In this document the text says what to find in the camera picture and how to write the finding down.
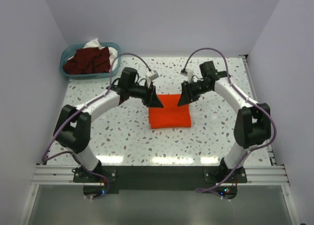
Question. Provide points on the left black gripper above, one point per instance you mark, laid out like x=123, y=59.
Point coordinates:
x=154, y=102

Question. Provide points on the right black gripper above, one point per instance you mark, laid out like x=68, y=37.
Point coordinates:
x=184, y=98

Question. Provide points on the orange t shirt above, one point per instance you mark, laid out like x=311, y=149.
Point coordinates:
x=170, y=116

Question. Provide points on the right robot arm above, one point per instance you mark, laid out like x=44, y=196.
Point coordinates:
x=252, y=125

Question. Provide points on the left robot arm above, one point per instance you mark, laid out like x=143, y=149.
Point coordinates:
x=74, y=123

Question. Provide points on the white t shirt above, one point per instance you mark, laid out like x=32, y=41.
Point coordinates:
x=111, y=55

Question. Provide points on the dark red t shirt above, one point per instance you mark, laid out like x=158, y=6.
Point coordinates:
x=88, y=61

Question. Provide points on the teal plastic basket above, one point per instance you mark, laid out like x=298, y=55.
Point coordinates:
x=70, y=52

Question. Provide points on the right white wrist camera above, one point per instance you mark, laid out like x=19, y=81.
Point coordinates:
x=188, y=73

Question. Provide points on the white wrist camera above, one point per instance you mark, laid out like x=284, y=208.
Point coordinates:
x=188, y=73
x=151, y=75

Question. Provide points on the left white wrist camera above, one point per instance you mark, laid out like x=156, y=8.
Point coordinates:
x=151, y=75

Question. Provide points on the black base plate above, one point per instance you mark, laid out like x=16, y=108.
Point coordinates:
x=148, y=178

